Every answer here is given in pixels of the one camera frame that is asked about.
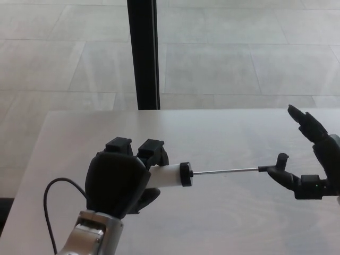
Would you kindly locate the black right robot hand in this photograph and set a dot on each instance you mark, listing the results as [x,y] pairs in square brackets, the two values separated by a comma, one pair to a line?
[329,159]

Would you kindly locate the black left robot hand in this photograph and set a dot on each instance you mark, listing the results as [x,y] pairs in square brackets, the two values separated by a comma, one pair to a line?
[114,180]

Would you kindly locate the black vertical window post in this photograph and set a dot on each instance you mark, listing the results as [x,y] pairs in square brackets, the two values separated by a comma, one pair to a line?
[144,53]

